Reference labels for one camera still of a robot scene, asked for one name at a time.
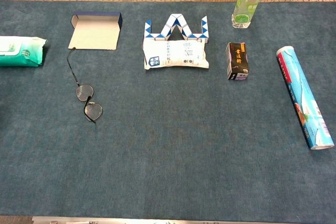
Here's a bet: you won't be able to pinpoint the thin-framed eyeglasses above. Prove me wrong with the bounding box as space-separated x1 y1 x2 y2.
66 47 103 124

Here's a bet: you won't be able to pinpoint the teal felt tablecloth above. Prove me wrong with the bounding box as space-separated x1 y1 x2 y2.
0 0 336 220

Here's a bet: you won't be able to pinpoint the white snack bag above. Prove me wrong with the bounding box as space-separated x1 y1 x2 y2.
142 37 210 70

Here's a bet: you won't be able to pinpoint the blue white snake puzzle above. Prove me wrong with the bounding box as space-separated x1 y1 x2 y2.
144 13 209 44

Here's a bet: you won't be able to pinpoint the black drink carton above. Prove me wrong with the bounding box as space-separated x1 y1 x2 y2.
225 41 249 81

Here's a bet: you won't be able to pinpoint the open blue white cardboard box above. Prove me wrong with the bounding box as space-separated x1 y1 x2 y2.
68 11 123 51

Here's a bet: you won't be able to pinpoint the clear bottle green label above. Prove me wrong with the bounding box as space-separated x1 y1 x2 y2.
231 0 263 29

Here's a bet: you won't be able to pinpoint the blue cling film roll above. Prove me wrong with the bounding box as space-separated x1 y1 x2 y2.
275 46 335 151

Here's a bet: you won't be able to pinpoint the green wet wipes pack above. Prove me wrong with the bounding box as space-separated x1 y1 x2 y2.
0 36 48 68

